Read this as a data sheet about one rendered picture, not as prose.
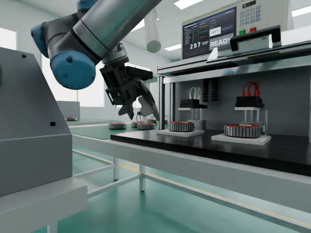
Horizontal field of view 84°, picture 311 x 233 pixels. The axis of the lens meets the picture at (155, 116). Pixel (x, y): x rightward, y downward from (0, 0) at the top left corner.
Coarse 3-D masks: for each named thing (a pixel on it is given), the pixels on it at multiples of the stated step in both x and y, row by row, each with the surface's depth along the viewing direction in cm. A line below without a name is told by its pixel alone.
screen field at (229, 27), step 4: (228, 24) 74; (232, 24) 73; (216, 28) 77; (220, 28) 76; (224, 28) 75; (228, 28) 74; (232, 28) 73; (212, 32) 78; (216, 32) 77; (220, 32) 76
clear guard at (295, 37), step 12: (264, 36) 46; (288, 36) 41; (300, 36) 39; (216, 48) 54; (228, 48) 50; (240, 48) 47; (252, 48) 44; (264, 48) 42; (276, 48) 40; (288, 48) 38; (300, 48) 53; (216, 60) 49; (240, 60) 66; (252, 60) 66; (264, 60) 66; (276, 60) 66
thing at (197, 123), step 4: (188, 120) 86; (192, 120) 85; (196, 120) 83; (200, 120) 82; (204, 120) 84; (196, 124) 83; (200, 124) 82; (204, 124) 84; (196, 128) 83; (200, 128) 82; (204, 128) 84
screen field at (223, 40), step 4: (224, 36) 75; (228, 36) 74; (232, 36) 73; (212, 40) 78; (216, 40) 77; (220, 40) 76; (224, 40) 75; (228, 40) 74; (212, 44) 78; (216, 44) 77; (220, 44) 76; (224, 44) 75; (212, 48) 78
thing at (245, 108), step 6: (246, 96) 62; (252, 96) 61; (240, 102) 63; (246, 102) 62; (252, 102) 61; (258, 102) 64; (240, 108) 61; (246, 108) 60; (252, 108) 59; (258, 108) 68; (246, 114) 71; (252, 114) 69; (258, 114) 68; (246, 120) 71; (252, 120) 70; (258, 120) 68
